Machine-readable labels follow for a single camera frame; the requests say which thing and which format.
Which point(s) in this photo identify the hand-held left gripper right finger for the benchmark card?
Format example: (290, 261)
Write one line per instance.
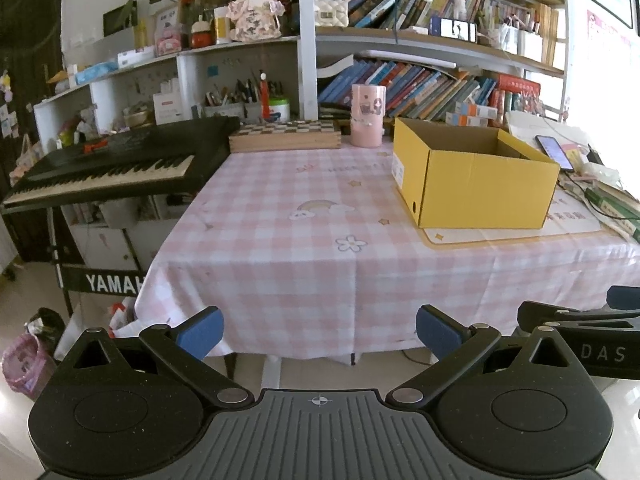
(440, 332)

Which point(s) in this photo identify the white flat box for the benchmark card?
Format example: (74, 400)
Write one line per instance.
(136, 57)

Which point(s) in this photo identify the red jar white lid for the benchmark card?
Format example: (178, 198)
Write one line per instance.
(200, 37)

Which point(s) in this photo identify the green book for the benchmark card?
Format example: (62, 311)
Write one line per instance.
(617, 215)

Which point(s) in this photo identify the white jar green lid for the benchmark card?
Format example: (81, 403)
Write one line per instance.
(280, 110)

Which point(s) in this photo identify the white plastic wrapper pile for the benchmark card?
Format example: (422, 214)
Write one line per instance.
(600, 167)

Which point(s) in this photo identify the black keyboard stand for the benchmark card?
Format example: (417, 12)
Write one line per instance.
(100, 282)

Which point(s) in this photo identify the blue tissue pack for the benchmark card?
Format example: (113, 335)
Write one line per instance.
(97, 74)

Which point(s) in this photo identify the stack of books on table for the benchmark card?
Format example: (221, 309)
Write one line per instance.
(580, 190)

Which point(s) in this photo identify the yellow bottle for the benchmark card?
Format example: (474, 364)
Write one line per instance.
(222, 27)

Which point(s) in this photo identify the white gift bag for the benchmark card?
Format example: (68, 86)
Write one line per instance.
(522, 42)

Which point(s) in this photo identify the white paper placemat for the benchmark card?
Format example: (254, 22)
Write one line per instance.
(500, 235)

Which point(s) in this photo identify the black electronic keyboard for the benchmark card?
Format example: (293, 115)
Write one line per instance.
(120, 160)

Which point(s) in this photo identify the floral fabric bag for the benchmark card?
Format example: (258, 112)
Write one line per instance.
(255, 15)

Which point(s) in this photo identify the woven bowl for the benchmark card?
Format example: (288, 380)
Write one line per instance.
(137, 119)

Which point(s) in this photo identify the black smartphone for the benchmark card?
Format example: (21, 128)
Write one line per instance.
(555, 152)

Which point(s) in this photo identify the black framed board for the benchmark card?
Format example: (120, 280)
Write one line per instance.
(120, 19)

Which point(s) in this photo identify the white quilted handbag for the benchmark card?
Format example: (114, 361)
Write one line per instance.
(330, 12)

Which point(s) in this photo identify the white carton red label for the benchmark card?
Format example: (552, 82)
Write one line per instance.
(166, 109)

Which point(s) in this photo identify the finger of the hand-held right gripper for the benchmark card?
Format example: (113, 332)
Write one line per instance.
(590, 320)
(625, 297)

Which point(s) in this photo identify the white paper sheets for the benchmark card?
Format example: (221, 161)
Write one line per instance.
(530, 127)

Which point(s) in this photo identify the wooden chessboard box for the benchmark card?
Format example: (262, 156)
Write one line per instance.
(285, 137)

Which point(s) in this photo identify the pink box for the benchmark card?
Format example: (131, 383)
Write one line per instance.
(168, 42)

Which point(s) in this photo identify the white bookshelf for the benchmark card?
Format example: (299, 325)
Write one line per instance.
(306, 35)

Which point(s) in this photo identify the orange white small box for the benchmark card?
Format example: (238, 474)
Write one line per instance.
(480, 110)
(465, 120)

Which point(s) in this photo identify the row of leaning books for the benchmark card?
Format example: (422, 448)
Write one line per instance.
(425, 87)

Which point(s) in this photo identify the white pen holder with pens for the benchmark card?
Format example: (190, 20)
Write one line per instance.
(225, 110)

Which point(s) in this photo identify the desktop with pink checkered tablecloth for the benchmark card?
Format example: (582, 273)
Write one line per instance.
(280, 240)

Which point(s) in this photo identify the yellow cardboard box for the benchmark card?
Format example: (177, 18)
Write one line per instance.
(480, 195)

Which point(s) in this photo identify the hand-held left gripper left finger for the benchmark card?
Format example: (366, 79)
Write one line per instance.
(202, 332)

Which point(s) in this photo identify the shelf of assorted books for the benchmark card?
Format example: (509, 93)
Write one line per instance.
(450, 0)

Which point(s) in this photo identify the small picture frame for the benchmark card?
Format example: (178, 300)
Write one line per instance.
(454, 29)

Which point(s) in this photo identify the pink-lined waste bin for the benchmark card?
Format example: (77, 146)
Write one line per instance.
(27, 360)

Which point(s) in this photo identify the pink cartoon cylinder container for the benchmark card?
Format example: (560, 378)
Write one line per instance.
(367, 120)

